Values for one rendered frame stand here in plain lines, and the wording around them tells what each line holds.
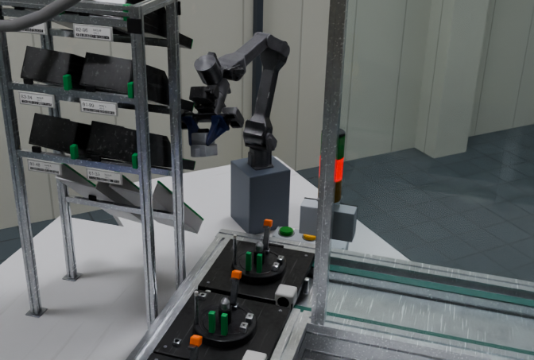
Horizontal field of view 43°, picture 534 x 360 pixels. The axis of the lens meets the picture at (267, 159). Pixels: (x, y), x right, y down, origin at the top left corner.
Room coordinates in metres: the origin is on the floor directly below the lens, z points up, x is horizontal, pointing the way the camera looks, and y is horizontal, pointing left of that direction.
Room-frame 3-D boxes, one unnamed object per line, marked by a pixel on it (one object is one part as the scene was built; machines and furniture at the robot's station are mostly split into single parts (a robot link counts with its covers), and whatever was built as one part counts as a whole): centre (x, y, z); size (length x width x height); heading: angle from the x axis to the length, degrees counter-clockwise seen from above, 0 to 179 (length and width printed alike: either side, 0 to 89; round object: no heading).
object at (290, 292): (1.37, -0.05, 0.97); 0.05 x 0.05 x 0.04; 74
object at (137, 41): (1.47, 0.40, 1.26); 0.36 x 0.21 x 0.80; 74
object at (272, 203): (1.94, 0.02, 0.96); 0.14 x 0.14 x 0.20; 28
